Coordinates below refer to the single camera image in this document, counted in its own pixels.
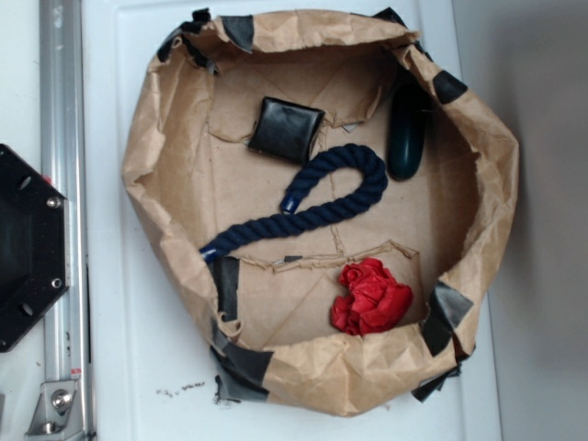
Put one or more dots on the black box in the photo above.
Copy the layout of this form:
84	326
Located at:
286	130

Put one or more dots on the brown paper bin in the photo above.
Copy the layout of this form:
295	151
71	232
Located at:
265	308

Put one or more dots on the red crumpled paper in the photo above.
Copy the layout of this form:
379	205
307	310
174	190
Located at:
375	303

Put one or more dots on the dark green oval object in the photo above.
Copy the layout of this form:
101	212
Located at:
410	112

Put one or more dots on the aluminium rail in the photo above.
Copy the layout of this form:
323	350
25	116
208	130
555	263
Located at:
67	349

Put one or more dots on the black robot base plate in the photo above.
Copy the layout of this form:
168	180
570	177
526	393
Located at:
33	247

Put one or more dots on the metal corner bracket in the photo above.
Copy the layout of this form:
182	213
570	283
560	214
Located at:
58	414

